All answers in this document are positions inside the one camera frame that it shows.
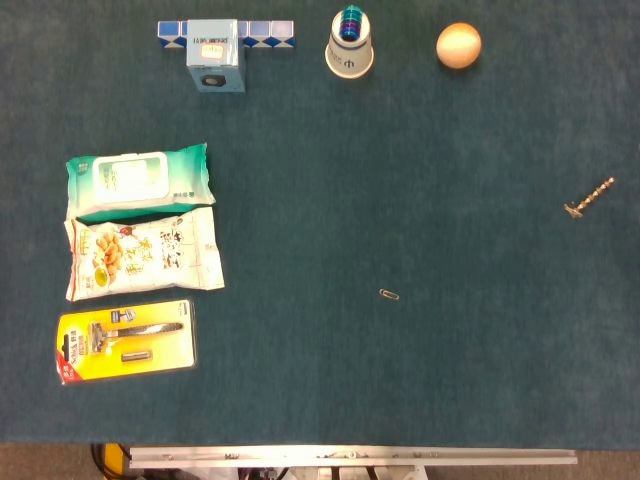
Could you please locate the teal tablecloth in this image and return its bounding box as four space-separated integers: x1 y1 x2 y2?
0 0 640 449

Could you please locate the white peanut snack bag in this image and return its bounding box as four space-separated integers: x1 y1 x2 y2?
63 206 226 303

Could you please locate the white paper cup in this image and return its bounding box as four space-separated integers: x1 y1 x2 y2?
324 14 375 80

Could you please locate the green wet wipes pack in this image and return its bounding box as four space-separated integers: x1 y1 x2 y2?
65 142 217 225

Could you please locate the blue white snake puzzle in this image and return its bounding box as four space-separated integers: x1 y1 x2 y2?
157 20 297 50

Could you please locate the light blue speaker box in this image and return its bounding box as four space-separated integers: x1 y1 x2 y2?
185 18 247 94

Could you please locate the stack of blue discs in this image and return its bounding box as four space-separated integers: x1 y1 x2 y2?
338 3 362 41

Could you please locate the yellow razor blister pack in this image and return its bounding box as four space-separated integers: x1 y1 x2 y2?
55 298 197 386

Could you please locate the wooden ball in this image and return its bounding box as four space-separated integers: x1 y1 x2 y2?
435 22 483 70

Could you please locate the yellow object under table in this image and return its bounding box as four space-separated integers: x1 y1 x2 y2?
103 443 129 475

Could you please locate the aluminium rail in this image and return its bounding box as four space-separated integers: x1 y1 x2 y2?
128 445 579 470

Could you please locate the black cable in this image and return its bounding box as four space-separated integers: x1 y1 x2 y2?
89 443 109 479

